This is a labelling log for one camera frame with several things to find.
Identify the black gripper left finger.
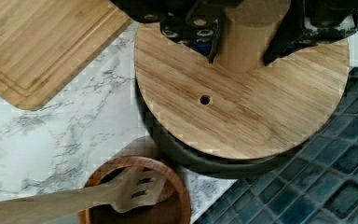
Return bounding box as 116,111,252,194
110,0,230,63

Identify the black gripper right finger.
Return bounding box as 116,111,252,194
263,0,358,65

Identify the round wooden lid with knob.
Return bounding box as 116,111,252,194
135,0,350,160

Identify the dark grey tea container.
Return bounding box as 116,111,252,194
134,81,307,179

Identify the bamboo cutting board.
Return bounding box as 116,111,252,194
0,0,131,110

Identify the wooden slotted spatula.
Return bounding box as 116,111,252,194
0,166,166,224

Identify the brown wooden utensil holder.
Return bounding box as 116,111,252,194
78,156,191,224

